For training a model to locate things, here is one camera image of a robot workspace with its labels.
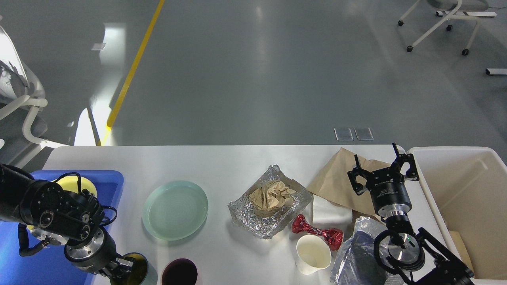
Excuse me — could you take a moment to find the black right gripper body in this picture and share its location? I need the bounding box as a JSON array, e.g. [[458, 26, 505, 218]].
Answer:
[[366, 167, 412, 217]]

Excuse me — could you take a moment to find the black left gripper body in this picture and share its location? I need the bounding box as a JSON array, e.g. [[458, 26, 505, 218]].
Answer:
[[65, 228, 119, 275]]

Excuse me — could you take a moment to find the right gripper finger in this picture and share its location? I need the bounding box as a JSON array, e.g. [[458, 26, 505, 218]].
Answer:
[[347, 154, 371, 195], [391, 142, 419, 182]]

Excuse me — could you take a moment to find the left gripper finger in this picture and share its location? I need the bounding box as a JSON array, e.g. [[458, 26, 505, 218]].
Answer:
[[99, 257, 135, 279]]

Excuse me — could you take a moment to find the pink mug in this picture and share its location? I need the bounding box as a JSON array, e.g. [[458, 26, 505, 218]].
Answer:
[[161, 258, 198, 285]]

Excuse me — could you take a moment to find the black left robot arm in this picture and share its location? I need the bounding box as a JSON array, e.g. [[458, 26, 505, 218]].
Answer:
[[0, 164, 136, 280]]

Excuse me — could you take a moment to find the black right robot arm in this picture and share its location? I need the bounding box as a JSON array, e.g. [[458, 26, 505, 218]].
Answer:
[[347, 144, 474, 285]]

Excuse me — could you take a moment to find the brown paper bag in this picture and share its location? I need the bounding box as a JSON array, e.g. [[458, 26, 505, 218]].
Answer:
[[306, 148, 379, 218]]

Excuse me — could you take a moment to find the white napkin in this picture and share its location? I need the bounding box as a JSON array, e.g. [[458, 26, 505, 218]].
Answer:
[[312, 195, 353, 228]]

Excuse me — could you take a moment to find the blue plastic tray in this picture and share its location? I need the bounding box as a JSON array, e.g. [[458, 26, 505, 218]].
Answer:
[[0, 170, 124, 285]]

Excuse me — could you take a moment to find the red foil wrapper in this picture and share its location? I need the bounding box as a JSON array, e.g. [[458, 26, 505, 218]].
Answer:
[[290, 214, 344, 251]]

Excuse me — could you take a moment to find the beige waste bin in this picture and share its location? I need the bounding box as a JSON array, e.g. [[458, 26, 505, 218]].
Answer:
[[409, 146, 507, 285]]

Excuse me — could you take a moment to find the yellow plate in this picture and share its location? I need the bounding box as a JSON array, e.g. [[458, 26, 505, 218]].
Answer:
[[18, 173, 104, 240]]

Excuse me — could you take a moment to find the white paper cup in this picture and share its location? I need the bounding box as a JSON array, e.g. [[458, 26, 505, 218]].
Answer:
[[295, 235, 332, 275]]

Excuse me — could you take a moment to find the light green plate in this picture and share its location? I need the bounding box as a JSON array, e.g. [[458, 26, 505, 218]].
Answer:
[[142, 180, 208, 241]]

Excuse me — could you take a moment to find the crumpled aluminium foil tray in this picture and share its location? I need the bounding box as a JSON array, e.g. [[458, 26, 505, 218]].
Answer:
[[228, 165, 313, 239]]

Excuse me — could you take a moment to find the white bar on floor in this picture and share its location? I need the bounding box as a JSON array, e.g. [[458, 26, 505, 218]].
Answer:
[[485, 68, 507, 76]]

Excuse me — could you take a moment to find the white office chair right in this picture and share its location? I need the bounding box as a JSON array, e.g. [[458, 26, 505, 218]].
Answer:
[[406, 0, 497, 56]]

